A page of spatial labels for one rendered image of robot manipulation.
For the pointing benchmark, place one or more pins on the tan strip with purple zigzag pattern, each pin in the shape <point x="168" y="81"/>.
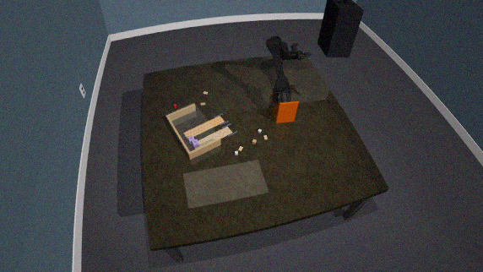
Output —
<point x="224" y="132"/>

